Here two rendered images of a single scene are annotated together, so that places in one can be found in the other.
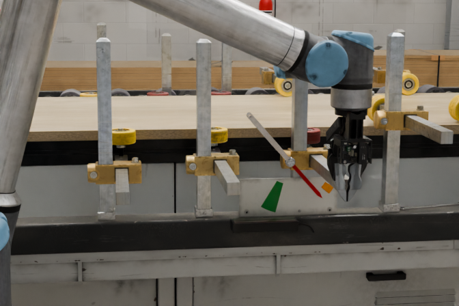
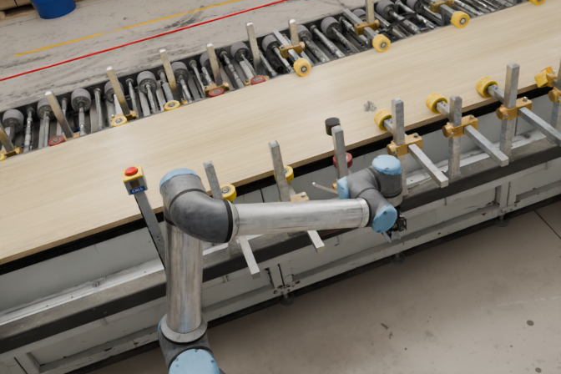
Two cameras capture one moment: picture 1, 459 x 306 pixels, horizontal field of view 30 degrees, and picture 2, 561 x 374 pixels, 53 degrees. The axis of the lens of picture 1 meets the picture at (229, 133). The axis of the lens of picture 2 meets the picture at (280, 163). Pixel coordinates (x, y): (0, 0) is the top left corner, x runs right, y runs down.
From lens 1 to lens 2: 1.16 m
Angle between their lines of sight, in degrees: 28
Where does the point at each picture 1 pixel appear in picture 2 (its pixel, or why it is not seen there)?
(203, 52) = (275, 151)
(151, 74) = not seen: outside the picture
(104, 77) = (214, 185)
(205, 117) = (283, 185)
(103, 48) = (209, 169)
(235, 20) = (326, 222)
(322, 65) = (382, 224)
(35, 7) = (191, 240)
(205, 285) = not seen: hidden behind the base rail
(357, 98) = (395, 201)
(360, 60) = (396, 182)
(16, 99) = (194, 286)
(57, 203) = not seen: hidden behind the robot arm
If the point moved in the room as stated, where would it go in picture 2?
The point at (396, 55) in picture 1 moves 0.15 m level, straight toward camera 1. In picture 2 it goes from (399, 113) to (406, 136)
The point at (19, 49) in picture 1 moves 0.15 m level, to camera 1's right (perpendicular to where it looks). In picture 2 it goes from (188, 264) to (238, 251)
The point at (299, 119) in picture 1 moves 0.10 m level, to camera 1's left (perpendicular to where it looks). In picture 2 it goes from (342, 167) to (317, 173)
